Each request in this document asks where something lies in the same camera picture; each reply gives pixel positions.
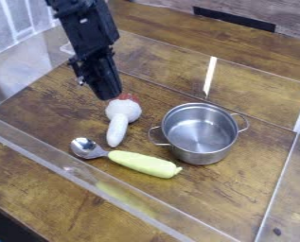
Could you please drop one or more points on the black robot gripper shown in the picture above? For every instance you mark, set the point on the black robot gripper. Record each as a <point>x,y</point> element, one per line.
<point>92,32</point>

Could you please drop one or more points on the white red toy mushroom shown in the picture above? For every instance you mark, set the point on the white red toy mushroom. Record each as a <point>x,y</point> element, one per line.
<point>123,111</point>

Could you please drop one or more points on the stainless steel pot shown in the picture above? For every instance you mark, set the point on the stainless steel pot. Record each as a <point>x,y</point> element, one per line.
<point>201,131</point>

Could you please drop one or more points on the clear acrylic enclosure panel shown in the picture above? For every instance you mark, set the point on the clear acrylic enclosure panel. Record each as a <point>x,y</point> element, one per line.
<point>240,200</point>

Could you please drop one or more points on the black wall baseboard strip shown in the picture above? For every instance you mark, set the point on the black wall baseboard strip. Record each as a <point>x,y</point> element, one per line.
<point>235,19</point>

